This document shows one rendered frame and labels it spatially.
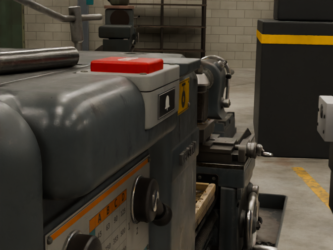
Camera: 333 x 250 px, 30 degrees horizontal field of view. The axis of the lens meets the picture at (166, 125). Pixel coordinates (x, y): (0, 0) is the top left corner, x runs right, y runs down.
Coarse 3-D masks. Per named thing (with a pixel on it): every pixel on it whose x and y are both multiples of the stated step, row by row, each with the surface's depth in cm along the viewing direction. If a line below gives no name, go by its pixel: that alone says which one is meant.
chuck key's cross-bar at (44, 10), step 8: (16, 0) 94; (24, 0) 95; (32, 0) 98; (32, 8) 99; (40, 8) 100; (48, 8) 102; (56, 16) 105; (64, 16) 107; (72, 16) 110; (88, 16) 115; (96, 16) 118
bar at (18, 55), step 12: (48, 48) 63; (60, 48) 64; (72, 48) 66; (0, 60) 56; (12, 60) 57; (24, 60) 59; (36, 60) 60; (48, 60) 62; (60, 60) 64; (72, 60) 66; (0, 72) 56; (12, 72) 58
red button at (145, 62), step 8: (96, 64) 61; (104, 64) 61; (112, 64) 60; (120, 64) 60; (128, 64) 60; (136, 64) 60; (144, 64) 60; (152, 64) 61; (160, 64) 64; (120, 72) 60; (128, 72) 60; (136, 72) 60; (144, 72) 60
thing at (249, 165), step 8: (248, 160) 171; (200, 168) 164; (208, 168) 164; (216, 168) 163; (224, 168) 163; (232, 168) 162; (240, 168) 162; (248, 168) 170; (200, 176) 164; (208, 176) 164; (216, 176) 163; (224, 176) 163; (232, 176) 163; (240, 176) 162; (248, 176) 171; (216, 184) 164; (224, 184) 163; (232, 184) 163; (240, 184) 162
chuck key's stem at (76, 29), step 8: (72, 8) 110; (80, 8) 111; (80, 16) 111; (72, 24) 111; (80, 24) 111; (72, 32) 111; (80, 32) 111; (72, 40) 112; (80, 40) 111; (80, 48) 112
